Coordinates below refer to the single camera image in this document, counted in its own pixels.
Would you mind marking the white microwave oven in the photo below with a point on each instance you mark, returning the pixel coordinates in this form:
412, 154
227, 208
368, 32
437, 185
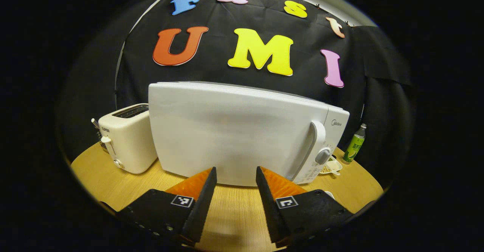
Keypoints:
227, 131

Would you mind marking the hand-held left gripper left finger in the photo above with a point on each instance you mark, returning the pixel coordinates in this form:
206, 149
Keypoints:
200, 206

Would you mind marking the white divided dish of beans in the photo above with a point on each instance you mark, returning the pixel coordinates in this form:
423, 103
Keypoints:
334, 166

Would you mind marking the white toaster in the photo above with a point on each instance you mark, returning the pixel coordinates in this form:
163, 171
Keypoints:
128, 142

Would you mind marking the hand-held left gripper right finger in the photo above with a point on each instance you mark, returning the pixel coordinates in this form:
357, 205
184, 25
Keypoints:
268, 206

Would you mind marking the green drink bottle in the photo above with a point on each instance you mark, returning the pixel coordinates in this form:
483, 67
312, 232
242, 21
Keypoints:
354, 148

